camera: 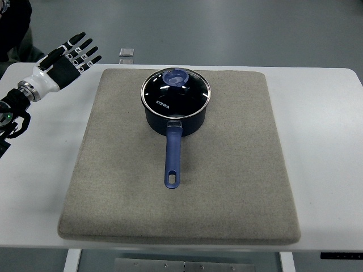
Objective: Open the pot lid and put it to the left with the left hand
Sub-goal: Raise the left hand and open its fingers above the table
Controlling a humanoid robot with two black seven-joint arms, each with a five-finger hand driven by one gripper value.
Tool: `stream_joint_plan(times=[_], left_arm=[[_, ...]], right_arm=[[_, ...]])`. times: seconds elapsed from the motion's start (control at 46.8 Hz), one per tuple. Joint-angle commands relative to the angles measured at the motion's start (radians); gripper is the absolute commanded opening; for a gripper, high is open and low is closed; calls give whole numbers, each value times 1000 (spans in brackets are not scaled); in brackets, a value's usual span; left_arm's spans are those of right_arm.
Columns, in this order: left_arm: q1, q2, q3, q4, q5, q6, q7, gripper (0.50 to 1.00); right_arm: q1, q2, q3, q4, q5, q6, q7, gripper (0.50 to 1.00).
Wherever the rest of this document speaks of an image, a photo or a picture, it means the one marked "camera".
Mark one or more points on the black table control panel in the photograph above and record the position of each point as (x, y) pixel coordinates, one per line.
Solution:
(341, 255)

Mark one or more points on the white table leg frame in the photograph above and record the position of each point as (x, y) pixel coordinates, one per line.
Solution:
(72, 260)

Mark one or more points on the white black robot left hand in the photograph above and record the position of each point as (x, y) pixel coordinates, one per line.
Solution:
(59, 68)

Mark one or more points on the dark blue saucepan blue handle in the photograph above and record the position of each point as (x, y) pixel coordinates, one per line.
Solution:
(174, 129)

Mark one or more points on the beige fabric mat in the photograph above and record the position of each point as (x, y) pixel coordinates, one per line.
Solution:
(234, 187)

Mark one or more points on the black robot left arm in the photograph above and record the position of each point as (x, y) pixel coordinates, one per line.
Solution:
(14, 117)

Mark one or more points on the small clear square floor plate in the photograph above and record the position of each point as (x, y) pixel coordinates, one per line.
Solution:
(126, 52)

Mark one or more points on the metal plate under table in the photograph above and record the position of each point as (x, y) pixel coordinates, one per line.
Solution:
(128, 264)

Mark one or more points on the glass pot lid blue knob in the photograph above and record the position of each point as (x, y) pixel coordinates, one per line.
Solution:
(175, 93)

